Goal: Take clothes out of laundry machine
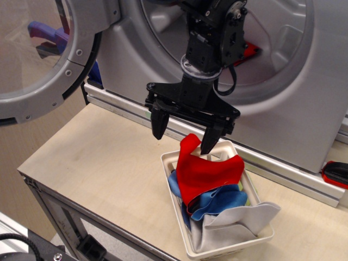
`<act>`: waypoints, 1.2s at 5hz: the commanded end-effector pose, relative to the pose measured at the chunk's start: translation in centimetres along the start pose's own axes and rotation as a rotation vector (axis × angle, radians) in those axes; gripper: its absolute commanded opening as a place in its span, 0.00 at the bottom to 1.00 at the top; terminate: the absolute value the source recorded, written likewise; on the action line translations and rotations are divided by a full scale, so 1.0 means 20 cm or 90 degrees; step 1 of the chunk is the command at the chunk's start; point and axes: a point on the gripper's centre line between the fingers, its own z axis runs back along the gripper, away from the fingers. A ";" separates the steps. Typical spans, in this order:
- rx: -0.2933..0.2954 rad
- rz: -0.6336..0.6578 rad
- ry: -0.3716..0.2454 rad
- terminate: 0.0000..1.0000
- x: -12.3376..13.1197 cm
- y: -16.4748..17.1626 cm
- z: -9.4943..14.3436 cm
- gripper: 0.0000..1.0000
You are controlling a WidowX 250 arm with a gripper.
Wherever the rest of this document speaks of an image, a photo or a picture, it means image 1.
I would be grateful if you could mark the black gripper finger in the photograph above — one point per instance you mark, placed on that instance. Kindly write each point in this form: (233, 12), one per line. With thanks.
(210, 138)
(159, 121)

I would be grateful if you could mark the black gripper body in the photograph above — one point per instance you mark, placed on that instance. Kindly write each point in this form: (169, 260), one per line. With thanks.
(194, 100)

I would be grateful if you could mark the red cloth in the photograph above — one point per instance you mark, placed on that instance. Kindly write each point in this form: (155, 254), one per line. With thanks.
(196, 175)

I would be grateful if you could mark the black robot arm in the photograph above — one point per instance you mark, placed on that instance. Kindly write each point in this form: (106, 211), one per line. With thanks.
(216, 42)

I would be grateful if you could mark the grey toy washing machine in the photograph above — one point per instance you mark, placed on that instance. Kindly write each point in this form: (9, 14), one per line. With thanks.
(292, 95)

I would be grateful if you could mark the grey round machine door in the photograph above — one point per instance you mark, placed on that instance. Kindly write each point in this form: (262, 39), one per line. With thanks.
(32, 87)

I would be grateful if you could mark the blue cloth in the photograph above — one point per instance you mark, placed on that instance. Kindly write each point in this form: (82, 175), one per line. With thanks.
(213, 202)

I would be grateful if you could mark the red object inside drum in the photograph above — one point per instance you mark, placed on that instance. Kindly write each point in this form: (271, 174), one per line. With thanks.
(250, 51)

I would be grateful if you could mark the grey cloth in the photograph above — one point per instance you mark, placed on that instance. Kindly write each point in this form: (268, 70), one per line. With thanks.
(232, 226)

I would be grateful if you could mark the blue purple clamp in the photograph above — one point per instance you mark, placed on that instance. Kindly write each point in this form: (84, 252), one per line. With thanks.
(56, 42)

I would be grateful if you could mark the red black clamp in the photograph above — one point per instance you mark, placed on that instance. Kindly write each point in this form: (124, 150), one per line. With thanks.
(335, 173)

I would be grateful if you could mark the aluminium profile rail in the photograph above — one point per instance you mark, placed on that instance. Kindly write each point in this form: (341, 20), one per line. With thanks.
(293, 177)

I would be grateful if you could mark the metal table frame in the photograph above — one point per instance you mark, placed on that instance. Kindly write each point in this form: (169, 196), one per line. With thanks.
(67, 218)

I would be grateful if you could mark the black device with cable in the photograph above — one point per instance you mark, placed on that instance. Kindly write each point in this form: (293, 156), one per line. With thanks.
(30, 246)

